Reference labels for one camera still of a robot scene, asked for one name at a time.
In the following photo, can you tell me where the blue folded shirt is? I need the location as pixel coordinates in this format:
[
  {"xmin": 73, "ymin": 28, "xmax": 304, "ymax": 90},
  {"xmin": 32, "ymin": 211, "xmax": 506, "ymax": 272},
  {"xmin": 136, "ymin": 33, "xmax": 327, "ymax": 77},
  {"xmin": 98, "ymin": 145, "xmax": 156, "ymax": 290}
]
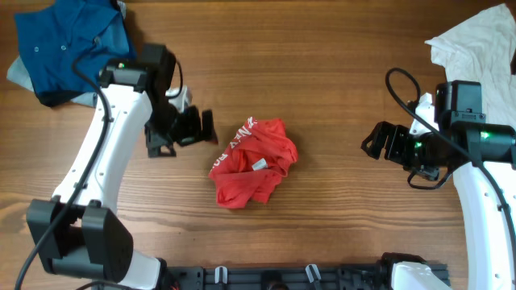
[{"xmin": 15, "ymin": 0, "xmax": 135, "ymax": 95}]

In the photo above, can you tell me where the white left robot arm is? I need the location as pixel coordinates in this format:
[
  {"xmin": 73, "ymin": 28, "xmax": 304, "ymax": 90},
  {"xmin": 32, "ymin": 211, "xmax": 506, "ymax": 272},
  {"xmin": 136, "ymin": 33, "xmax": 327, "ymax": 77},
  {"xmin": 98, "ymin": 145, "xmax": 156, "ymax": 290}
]
[{"xmin": 26, "ymin": 57, "xmax": 216, "ymax": 289}]

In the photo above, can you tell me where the red t-shirt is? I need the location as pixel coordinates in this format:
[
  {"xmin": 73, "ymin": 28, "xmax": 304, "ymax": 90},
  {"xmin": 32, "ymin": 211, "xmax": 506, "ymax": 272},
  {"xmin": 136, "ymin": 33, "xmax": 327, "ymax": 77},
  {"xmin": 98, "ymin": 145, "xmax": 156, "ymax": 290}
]
[{"xmin": 209, "ymin": 117, "xmax": 298, "ymax": 209}]

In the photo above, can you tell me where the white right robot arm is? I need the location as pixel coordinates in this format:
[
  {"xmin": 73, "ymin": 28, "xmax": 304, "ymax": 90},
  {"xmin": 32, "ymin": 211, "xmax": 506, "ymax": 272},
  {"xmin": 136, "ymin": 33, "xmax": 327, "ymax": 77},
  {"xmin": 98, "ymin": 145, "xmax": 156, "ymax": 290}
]
[{"xmin": 361, "ymin": 122, "xmax": 515, "ymax": 289}]

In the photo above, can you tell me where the black folded garment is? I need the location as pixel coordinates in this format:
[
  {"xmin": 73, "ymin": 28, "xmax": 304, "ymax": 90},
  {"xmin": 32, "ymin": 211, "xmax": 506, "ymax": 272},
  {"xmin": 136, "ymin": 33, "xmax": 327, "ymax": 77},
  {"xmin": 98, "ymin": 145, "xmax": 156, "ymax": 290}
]
[{"xmin": 35, "ymin": 90, "xmax": 98, "ymax": 107}]

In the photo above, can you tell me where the grey folded garment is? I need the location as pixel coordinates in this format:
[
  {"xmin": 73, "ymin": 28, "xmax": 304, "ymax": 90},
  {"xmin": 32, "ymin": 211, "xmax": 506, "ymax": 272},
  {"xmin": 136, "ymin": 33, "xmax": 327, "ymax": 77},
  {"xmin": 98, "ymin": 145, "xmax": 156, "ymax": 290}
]
[{"xmin": 6, "ymin": 56, "xmax": 98, "ymax": 107}]

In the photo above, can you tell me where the white t-shirt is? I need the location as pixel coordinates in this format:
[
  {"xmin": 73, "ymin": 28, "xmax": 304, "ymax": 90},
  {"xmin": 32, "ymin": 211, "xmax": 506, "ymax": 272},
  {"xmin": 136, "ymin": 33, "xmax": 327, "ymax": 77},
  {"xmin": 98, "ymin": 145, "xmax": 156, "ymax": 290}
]
[{"xmin": 425, "ymin": 4, "xmax": 515, "ymax": 126}]

